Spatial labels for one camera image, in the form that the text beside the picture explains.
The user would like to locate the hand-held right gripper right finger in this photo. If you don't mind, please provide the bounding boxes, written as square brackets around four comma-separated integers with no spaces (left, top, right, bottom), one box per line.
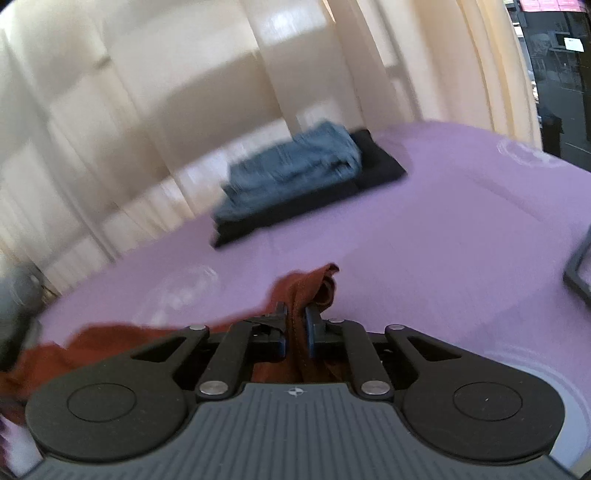
[304,305,463,398]

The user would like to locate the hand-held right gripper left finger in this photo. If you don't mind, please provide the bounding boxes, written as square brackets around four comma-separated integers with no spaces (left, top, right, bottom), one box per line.
[130,301,291,398]

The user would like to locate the rust brown pants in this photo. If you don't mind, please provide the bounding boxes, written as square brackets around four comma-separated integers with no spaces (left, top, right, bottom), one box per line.
[0,262,368,428]

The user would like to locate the folded black pants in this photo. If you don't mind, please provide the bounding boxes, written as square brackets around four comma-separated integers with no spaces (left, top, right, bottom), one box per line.
[209,129,409,251]

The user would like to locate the folded blue jeans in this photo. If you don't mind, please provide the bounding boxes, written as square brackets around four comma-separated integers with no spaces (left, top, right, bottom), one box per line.
[213,121,363,223]

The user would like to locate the grey clothes pile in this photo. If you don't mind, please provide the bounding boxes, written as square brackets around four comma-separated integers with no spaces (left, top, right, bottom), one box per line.
[0,265,44,358]

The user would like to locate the white sheer curtain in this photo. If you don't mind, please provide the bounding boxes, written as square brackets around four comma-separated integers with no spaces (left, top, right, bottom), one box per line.
[0,0,407,301]

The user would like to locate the beige curtain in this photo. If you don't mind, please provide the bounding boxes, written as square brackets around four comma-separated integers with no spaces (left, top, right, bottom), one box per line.
[323,0,543,151]

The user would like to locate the dark glass door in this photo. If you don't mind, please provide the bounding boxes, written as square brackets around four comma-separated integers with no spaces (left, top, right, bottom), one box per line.
[505,0,591,172]

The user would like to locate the black metal frame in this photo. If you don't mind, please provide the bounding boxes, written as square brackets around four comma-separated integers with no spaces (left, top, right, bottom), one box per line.
[562,226,591,311]

